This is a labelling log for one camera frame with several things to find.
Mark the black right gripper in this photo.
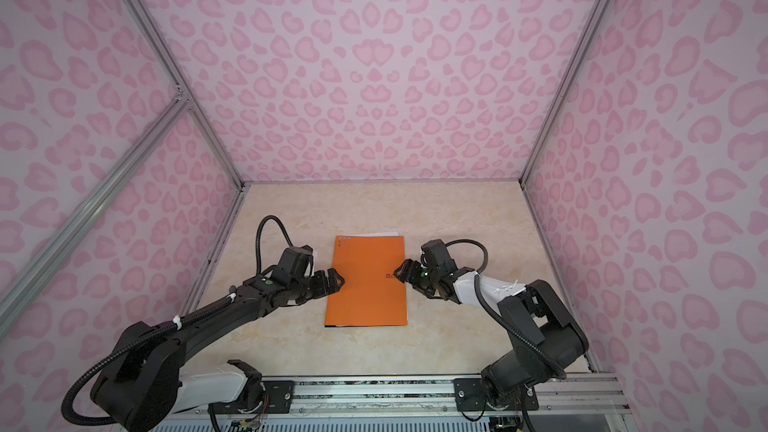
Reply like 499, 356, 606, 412
391, 258, 442, 297

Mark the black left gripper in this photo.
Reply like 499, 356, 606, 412
291, 265, 346, 303

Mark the orange and black folder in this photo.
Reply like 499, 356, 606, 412
325, 236, 408, 327

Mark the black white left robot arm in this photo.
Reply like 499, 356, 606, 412
90, 268, 345, 431

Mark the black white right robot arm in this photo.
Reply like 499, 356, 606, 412
394, 259, 589, 408

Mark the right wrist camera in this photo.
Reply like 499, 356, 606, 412
421, 239, 457, 271

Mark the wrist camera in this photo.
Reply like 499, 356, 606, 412
272, 245, 314, 282
421, 239, 457, 271

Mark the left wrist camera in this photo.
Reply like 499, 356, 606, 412
272, 245, 314, 282

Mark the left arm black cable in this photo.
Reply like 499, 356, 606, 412
61, 214, 295, 427

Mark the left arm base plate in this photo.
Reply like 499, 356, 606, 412
212, 380, 296, 415

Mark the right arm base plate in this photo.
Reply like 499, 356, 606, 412
452, 377, 539, 413

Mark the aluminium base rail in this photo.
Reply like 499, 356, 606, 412
157, 373, 639, 431

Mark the aluminium corner frame post left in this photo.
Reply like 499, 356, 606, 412
122, 0, 245, 191

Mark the aluminium corner frame post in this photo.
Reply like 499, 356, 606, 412
519, 0, 616, 190
122, 0, 245, 191

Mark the diagonal aluminium frame bar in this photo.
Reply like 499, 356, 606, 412
1, 92, 189, 337

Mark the aluminium corner frame post right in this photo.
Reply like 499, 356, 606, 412
519, 0, 616, 190

